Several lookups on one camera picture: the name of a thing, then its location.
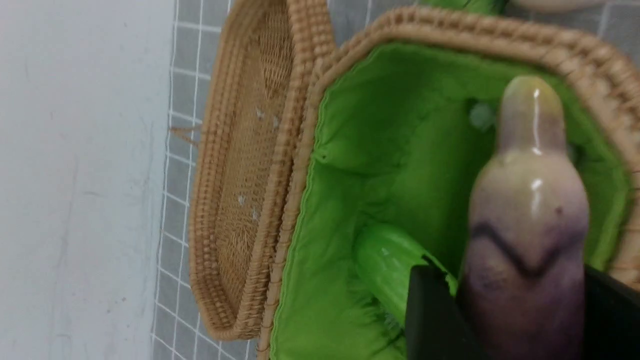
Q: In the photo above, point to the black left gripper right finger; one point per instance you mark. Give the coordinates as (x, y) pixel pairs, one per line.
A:
(612, 318)

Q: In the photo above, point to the purple eggplant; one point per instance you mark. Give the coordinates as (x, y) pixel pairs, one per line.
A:
(522, 285)

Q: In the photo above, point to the grey checked tablecloth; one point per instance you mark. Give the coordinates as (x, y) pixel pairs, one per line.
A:
(177, 333)

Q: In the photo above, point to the green cucumber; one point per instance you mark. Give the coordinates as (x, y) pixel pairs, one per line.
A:
(384, 255)

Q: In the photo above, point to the woven wicker basket green lining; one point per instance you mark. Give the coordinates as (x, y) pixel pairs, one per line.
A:
(386, 139)

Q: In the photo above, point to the white radish with green leaves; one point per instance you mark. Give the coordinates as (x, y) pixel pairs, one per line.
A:
(482, 115)

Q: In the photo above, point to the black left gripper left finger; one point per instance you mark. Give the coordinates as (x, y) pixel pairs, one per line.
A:
(434, 326)

